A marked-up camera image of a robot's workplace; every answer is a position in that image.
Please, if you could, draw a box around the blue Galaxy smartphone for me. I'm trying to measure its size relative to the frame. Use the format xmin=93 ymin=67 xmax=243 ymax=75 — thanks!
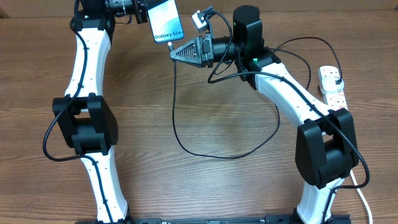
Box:
xmin=146 ymin=0 xmax=185 ymax=44

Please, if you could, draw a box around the black charging cable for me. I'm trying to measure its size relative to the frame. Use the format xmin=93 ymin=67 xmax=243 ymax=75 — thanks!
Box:
xmin=167 ymin=37 xmax=343 ymax=160

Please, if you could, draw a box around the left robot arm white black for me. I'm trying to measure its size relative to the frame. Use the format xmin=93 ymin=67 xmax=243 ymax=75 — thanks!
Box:
xmin=43 ymin=0 xmax=147 ymax=223

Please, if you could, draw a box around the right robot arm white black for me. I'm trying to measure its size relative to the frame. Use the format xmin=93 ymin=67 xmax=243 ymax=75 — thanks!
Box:
xmin=170 ymin=5 xmax=364 ymax=223

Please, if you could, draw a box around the white charger plug adapter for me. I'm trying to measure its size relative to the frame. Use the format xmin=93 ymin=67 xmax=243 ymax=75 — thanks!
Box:
xmin=320 ymin=77 xmax=345 ymax=94

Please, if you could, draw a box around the white power strip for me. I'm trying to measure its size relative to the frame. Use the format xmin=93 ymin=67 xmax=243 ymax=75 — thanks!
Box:
xmin=318 ymin=65 xmax=348 ymax=110

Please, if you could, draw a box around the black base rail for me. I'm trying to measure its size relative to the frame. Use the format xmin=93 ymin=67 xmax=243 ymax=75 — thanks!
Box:
xmin=74 ymin=213 xmax=352 ymax=224

